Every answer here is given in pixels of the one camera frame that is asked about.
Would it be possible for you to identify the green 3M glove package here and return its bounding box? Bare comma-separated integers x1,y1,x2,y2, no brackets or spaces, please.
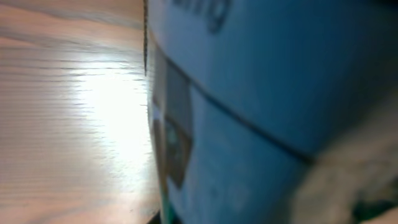
144,0,397,223

